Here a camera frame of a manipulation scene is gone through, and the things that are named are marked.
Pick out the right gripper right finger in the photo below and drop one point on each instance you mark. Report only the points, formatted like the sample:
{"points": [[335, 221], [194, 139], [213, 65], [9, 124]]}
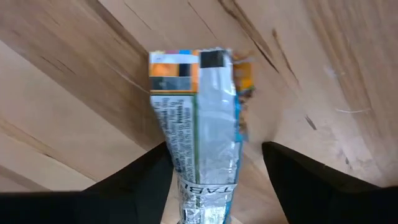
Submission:
{"points": [[326, 202]]}

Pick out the orange and blue granola bar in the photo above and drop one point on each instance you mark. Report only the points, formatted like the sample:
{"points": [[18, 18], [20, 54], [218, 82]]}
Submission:
{"points": [[214, 124]]}

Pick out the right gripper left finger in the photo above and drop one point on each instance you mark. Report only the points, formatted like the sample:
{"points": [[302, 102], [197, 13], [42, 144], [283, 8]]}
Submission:
{"points": [[93, 208]]}

